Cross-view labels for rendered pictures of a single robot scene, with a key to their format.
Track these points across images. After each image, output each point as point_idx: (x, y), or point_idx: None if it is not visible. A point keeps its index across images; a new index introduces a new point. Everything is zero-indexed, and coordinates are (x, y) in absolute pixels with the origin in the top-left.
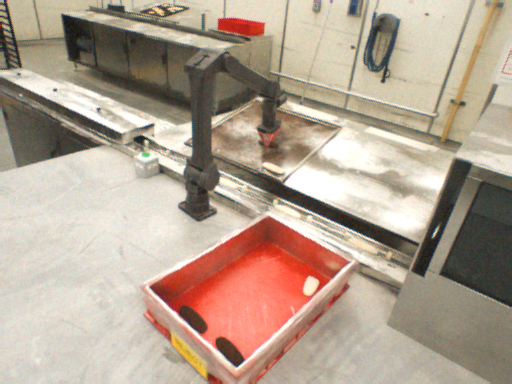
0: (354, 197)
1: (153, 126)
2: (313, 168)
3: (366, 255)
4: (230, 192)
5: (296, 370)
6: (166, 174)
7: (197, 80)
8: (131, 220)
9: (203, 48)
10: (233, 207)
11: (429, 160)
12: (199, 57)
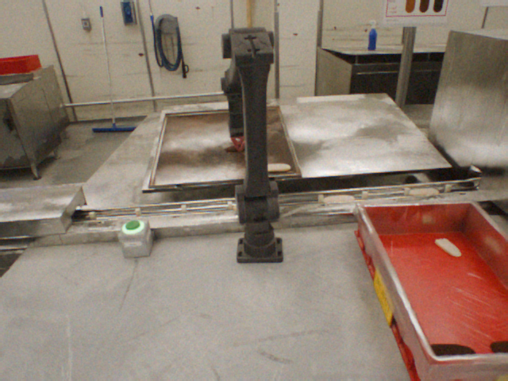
0: (369, 157)
1: (82, 190)
2: (306, 150)
3: (440, 196)
4: None
5: None
6: (164, 236)
7: (259, 72)
8: (217, 313)
9: (229, 31)
10: (288, 226)
11: (370, 105)
12: (243, 41)
